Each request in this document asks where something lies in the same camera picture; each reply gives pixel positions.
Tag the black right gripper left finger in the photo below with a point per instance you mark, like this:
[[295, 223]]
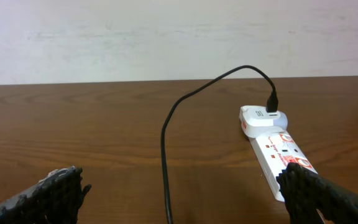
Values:
[[56, 198]]

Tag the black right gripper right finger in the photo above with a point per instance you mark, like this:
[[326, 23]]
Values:
[[310, 198]]

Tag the white power strip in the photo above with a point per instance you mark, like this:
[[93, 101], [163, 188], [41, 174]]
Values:
[[274, 152]]

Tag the white USB wall charger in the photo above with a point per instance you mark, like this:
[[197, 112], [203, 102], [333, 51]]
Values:
[[256, 121]]

